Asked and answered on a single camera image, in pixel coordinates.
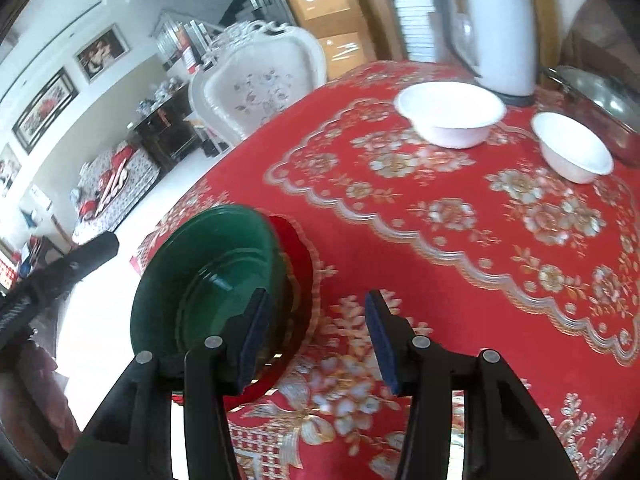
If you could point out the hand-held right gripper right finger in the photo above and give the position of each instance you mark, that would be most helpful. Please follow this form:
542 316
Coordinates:
385 345

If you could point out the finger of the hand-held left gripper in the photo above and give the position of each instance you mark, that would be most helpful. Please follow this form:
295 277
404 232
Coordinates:
85 257

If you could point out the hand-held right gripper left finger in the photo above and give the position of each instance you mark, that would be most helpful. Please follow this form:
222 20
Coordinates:
255 340

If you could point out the red glass plate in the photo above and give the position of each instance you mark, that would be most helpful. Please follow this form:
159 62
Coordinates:
300 270

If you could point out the green bowl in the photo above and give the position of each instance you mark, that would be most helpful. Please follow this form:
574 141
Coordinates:
200 270

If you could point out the sofa with printed cover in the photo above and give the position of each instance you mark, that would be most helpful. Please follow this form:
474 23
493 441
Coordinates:
125 175

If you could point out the dark wooden cabinet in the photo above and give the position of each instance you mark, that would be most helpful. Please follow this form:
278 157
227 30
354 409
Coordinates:
170 135

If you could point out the stair railing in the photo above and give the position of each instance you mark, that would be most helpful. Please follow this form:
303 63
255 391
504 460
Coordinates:
175 40

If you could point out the white ornate chair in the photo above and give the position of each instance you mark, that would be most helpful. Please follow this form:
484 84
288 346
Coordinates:
260 90

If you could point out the white bowl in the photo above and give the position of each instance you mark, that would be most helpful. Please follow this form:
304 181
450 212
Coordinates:
450 110
570 150

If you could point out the stainless steel pot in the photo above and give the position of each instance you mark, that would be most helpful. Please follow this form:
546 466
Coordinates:
615 132

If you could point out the white electric kettle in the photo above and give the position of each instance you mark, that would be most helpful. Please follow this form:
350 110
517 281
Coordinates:
500 35

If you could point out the glass pot lid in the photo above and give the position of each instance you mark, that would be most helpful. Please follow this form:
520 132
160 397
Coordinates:
600 90

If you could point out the white window blind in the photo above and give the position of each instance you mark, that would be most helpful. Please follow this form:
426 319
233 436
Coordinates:
410 10

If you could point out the round wooden tabletop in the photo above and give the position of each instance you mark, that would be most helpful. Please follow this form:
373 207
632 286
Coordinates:
605 25

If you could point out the framed wall picture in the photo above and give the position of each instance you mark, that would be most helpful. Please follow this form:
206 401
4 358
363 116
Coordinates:
100 55
45 110
9 170

